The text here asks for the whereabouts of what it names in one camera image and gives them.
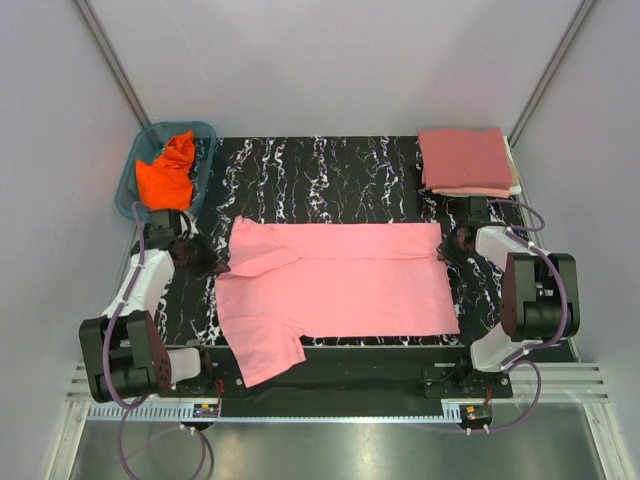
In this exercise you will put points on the right aluminium frame post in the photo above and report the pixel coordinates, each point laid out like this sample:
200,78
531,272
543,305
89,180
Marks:
576,25

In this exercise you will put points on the aluminium rail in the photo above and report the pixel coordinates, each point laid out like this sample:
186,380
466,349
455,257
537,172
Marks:
548,383

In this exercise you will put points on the aluminium frame post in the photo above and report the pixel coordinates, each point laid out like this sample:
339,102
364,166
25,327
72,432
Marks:
576,25
107,52

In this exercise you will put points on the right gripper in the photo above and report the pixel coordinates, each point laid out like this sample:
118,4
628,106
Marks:
445,251

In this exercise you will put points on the pink t-shirt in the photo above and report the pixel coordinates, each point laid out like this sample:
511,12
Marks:
290,281

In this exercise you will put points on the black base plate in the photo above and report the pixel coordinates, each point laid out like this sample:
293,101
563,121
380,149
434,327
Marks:
345,367

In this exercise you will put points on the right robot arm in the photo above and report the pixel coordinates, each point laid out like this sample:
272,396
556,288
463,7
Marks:
539,295

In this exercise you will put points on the orange t-shirt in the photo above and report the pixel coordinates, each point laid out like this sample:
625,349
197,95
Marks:
165,183

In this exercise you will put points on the left aluminium frame post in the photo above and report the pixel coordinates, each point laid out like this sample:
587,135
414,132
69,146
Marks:
107,52

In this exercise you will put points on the dark red folded shirt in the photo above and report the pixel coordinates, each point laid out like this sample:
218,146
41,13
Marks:
457,158

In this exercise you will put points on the peach folded shirt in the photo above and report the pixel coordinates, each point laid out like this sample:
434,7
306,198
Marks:
473,191

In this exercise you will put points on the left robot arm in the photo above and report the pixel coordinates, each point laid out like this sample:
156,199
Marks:
124,356

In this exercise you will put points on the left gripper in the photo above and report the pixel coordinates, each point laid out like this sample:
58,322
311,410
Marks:
209,262

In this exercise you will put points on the teal plastic basket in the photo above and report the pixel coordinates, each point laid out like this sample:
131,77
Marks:
149,144

